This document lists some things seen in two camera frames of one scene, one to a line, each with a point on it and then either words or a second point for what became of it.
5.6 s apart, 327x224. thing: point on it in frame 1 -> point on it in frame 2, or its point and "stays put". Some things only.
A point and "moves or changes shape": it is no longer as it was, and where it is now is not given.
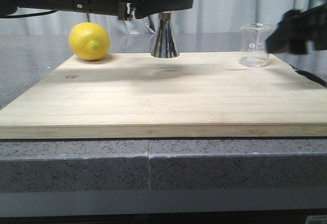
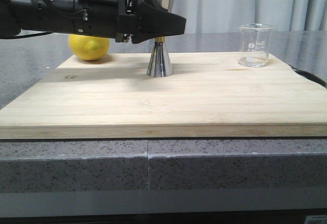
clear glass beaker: (253, 52) stays put
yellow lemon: (89, 41) stays put
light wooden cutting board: (191, 96) stays put
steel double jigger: (165, 45) moves or changes shape
